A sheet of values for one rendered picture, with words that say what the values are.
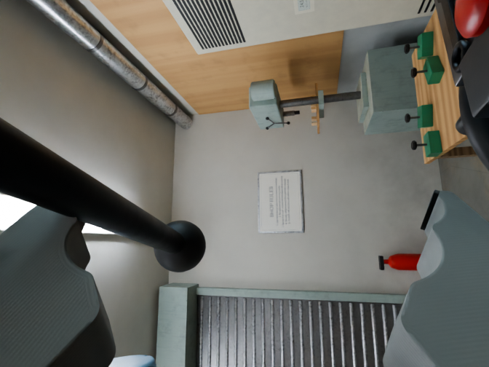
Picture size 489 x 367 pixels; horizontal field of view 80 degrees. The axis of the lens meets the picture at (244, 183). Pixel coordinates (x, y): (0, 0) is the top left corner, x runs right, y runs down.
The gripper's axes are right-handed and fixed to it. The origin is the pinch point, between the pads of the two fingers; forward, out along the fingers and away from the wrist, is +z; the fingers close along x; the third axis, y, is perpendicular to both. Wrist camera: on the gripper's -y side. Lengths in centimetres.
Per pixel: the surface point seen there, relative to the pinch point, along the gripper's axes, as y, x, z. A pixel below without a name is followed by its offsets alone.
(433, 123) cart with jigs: 42, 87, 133
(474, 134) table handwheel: 4.2, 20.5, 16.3
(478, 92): -2.0, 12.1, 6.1
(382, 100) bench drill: 47, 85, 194
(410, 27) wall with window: 4, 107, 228
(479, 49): -4.0, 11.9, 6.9
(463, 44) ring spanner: -4.0, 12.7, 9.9
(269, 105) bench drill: 56, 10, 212
